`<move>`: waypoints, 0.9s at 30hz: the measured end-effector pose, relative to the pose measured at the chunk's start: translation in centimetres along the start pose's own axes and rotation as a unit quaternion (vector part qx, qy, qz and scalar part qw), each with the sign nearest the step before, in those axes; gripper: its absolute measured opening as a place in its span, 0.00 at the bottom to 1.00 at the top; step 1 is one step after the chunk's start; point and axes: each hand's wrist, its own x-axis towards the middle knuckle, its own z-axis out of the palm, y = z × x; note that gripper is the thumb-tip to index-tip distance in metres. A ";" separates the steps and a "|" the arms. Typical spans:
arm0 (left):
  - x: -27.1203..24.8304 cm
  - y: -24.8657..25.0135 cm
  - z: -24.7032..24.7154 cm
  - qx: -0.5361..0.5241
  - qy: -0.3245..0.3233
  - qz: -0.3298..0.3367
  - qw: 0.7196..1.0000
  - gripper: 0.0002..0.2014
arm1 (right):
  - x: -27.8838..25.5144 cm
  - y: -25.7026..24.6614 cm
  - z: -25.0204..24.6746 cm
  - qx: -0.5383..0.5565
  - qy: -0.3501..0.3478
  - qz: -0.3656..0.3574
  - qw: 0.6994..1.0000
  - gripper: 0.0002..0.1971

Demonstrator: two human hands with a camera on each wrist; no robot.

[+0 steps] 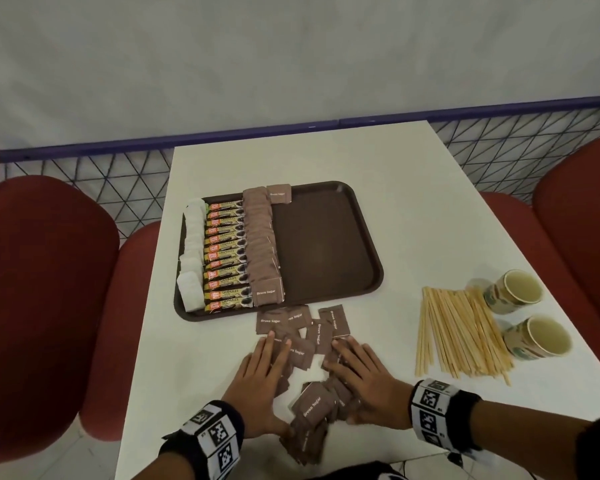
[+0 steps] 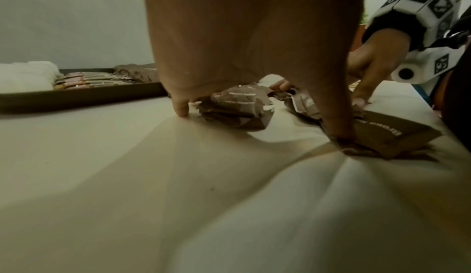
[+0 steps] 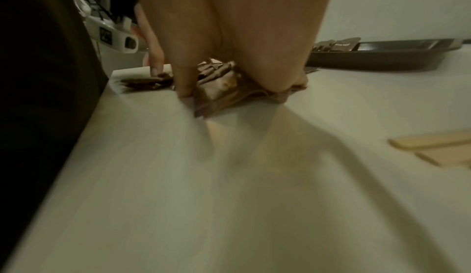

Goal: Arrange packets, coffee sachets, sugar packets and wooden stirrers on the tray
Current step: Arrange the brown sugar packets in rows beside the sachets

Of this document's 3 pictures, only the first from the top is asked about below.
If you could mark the pile of brown sugar packets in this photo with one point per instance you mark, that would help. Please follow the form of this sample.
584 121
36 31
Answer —
310 404

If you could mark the person's right hand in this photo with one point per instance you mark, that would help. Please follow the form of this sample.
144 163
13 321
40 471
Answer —
380 394

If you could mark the person's left forearm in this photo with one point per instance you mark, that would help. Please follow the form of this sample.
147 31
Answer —
155 469

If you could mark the patterned paper cup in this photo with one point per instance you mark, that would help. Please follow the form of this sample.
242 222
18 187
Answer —
540 339
515 292

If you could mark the brown plastic tray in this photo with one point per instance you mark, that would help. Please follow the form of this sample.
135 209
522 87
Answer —
325 244

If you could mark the white tea bag green tag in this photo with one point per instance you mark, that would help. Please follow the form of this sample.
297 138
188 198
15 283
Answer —
197 203

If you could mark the row of gold coffee sachets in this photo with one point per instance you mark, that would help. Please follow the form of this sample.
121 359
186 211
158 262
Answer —
227 254

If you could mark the row of white tea bags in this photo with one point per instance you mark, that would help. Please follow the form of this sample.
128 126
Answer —
190 289

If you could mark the red padded chair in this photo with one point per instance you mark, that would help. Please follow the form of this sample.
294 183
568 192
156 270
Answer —
40 294
580 234

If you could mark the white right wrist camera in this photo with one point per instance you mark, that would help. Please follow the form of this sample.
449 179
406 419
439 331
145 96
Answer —
482 457

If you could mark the person's right forearm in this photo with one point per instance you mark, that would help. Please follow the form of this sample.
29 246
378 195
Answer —
530 434

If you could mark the brown paper sugar sachet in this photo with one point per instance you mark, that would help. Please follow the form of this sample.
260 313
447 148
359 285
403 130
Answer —
279 193

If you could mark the person's left hand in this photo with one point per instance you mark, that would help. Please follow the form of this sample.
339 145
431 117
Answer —
255 389

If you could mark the bundle of wooden stirrers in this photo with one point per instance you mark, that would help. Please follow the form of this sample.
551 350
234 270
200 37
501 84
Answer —
460 329

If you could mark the row of brown sugar packets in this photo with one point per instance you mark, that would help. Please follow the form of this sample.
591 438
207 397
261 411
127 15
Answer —
260 244

